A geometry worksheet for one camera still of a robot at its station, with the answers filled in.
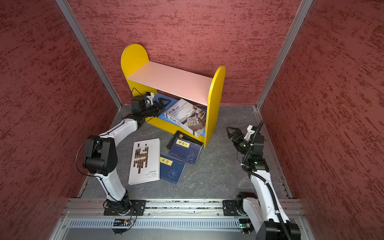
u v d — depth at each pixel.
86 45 0.85
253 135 0.57
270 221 0.40
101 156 0.50
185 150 0.94
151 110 0.80
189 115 0.92
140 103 0.72
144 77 0.81
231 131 0.73
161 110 0.81
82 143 0.83
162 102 0.81
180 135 1.00
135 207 0.74
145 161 0.87
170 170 0.86
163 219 0.71
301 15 0.74
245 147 0.67
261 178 0.51
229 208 0.74
